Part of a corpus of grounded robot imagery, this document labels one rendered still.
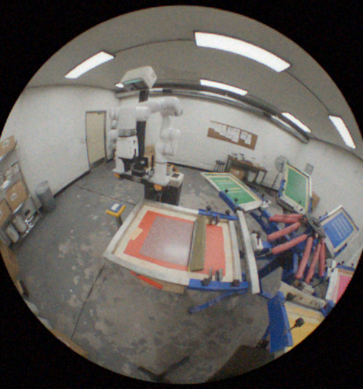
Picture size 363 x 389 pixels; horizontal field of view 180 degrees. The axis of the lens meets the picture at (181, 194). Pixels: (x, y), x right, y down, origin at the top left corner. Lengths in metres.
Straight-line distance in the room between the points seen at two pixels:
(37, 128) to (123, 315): 3.79
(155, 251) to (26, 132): 3.49
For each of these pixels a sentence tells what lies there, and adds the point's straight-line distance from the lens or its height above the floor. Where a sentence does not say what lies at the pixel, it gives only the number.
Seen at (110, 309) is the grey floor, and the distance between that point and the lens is 1.72.
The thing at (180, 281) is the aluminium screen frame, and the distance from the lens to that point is 0.63.
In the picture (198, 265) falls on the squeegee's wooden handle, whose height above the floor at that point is 1.02.
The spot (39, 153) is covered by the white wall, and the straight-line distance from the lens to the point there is 3.56.
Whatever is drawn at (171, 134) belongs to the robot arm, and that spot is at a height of 1.52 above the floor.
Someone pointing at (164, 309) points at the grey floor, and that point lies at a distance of 1.60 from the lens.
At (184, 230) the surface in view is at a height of 0.96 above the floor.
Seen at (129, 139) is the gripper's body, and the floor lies 1.52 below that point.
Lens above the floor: 1.60
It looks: 34 degrees down
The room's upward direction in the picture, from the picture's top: 10 degrees clockwise
